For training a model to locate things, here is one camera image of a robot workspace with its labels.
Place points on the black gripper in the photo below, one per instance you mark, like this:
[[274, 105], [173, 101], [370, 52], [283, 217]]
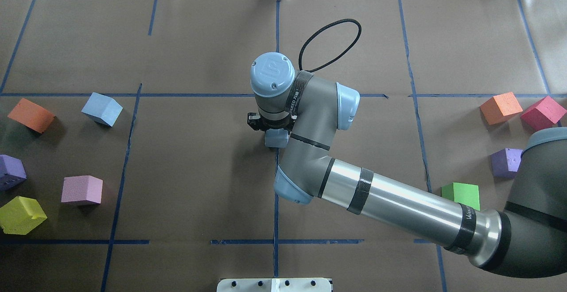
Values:
[[253, 122]]

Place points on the light blue block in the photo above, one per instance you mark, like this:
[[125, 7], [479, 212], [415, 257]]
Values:
[[102, 109], [276, 138]]

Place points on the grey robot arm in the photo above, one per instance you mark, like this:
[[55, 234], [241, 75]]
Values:
[[526, 240]]

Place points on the pink foam block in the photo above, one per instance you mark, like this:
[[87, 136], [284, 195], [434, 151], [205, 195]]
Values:
[[81, 190]]

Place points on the orange block near bin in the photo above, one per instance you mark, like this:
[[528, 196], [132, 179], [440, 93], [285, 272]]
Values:
[[31, 115]]

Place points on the green foam block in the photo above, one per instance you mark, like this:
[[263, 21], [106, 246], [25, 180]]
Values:
[[465, 193]]

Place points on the orange block near red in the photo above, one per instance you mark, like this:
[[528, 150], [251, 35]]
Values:
[[501, 108]]

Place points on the purple block near yellow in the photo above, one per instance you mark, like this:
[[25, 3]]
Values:
[[12, 172]]

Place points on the purple block near green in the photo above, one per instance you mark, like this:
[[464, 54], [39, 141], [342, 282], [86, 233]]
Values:
[[505, 163]]

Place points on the yellow foam block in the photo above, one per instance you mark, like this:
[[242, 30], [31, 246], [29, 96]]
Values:
[[21, 215]]

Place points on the red foam block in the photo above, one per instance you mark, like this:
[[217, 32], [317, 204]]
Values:
[[543, 114]]

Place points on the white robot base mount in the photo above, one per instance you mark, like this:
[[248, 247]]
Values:
[[309, 284]]

